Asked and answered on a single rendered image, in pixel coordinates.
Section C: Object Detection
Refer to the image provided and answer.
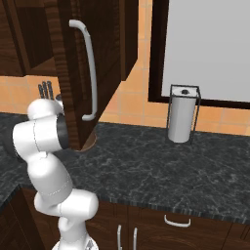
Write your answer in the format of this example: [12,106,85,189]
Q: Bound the narrow dark wood cabinet door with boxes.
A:
[119,0,140,82]

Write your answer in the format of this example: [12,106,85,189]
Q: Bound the white paper towel roll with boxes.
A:
[167,87,197,145]

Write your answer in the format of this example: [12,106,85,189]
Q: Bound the dark wood lower cupboard door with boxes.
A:
[85,200,130,250]

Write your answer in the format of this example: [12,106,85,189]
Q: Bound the dark framed window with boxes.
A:
[147,0,250,110]

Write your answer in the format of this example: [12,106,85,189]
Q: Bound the dark wood drawer front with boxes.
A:
[128,204,234,250]

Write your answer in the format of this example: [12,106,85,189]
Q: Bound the white curved door handle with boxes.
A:
[68,19,99,122]

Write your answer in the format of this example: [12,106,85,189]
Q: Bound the black wire towel holder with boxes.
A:
[165,83,201,146]

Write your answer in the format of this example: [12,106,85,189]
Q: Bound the white drawer handle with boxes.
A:
[163,214,192,229]

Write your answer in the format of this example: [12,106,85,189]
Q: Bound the white lower cupboard handle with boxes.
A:
[116,224,123,250]
[132,227,139,250]

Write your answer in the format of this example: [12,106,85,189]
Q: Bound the dark wood wall cabinet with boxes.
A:
[0,0,59,78]

